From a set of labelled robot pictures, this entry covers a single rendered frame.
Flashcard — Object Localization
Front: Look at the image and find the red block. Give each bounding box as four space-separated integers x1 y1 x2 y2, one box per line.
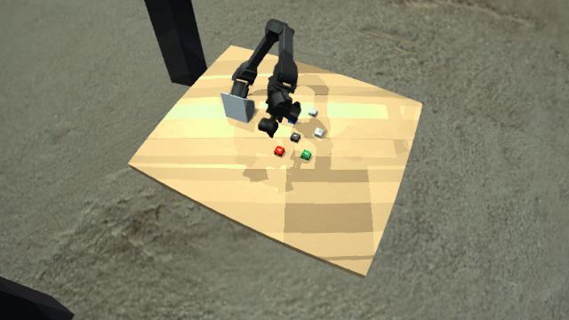
274 146 285 156

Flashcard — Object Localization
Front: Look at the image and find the green block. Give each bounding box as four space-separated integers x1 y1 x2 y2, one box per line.
301 149 312 160

